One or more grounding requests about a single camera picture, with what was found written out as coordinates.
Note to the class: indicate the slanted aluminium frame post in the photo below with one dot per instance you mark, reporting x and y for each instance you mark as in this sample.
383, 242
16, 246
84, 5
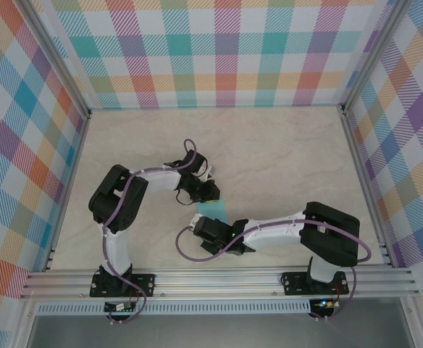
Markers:
371, 54
61, 61

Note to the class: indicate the small black circuit board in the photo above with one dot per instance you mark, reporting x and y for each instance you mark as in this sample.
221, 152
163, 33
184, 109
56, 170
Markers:
119, 307

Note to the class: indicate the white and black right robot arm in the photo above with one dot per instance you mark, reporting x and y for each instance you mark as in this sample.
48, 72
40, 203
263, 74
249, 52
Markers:
273, 233

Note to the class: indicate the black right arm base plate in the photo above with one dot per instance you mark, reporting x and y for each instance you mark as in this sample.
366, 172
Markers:
295, 284

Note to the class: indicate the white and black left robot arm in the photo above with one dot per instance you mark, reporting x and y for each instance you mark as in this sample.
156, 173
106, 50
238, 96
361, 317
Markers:
119, 253

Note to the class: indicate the teal cloth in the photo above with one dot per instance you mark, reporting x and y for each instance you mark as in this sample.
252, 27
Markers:
211, 209

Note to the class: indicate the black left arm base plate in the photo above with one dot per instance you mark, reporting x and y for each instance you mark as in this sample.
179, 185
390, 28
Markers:
146, 284

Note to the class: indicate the wide aluminium mounting rail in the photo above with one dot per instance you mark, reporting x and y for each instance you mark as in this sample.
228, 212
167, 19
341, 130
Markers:
215, 282

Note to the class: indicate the aluminium table side rail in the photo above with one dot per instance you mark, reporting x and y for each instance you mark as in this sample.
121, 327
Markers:
366, 188
68, 192

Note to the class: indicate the small circuit board green light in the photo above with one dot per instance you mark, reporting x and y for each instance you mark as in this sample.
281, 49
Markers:
325, 303

